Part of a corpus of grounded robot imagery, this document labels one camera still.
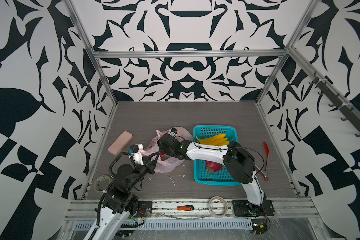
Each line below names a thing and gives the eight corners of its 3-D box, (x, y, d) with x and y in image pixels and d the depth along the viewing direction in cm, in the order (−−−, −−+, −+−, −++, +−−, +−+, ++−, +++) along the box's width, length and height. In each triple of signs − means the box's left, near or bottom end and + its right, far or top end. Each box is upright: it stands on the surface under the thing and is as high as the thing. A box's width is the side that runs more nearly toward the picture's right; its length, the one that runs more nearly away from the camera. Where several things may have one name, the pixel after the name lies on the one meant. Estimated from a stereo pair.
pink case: (109, 152, 96) (106, 149, 93) (126, 133, 106) (124, 129, 102) (118, 157, 94) (116, 154, 91) (135, 137, 103) (134, 134, 100)
